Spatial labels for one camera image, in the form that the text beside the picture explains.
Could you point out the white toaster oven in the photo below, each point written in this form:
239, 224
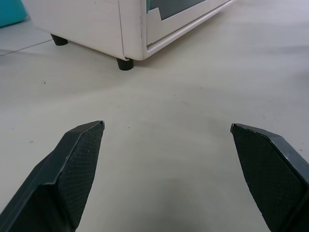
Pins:
101, 21

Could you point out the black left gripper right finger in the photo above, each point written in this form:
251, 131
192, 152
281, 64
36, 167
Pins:
270, 178

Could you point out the white appliance door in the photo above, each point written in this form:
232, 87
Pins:
173, 21

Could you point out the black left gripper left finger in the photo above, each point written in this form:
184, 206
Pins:
60, 178

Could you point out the teal object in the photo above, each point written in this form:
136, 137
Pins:
12, 10

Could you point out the black rubber appliance foot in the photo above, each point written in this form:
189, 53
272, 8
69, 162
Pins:
125, 64
59, 40

